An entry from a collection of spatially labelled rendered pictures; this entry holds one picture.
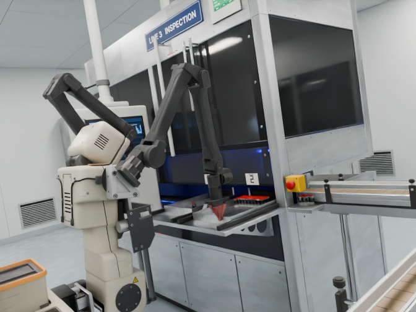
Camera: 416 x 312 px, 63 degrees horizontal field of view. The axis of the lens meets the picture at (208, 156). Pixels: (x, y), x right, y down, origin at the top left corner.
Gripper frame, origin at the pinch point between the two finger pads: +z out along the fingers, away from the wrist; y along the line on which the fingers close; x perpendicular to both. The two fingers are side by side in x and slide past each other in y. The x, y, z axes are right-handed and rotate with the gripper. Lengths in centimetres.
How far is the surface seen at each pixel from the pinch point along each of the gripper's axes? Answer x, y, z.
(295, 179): -19.8, 31.8, -11.3
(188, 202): 54, 23, 1
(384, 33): 108, 493, -154
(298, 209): -18.4, 32.3, 3.2
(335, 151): -12, 84, -17
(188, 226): 13.7, -7.7, 2.6
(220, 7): 11, 32, -101
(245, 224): -10.6, 4.7, 2.9
